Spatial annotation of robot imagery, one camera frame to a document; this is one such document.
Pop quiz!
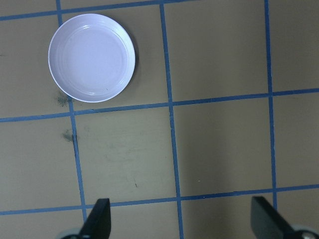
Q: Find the purple plastic plate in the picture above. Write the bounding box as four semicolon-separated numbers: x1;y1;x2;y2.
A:
48;13;137;103

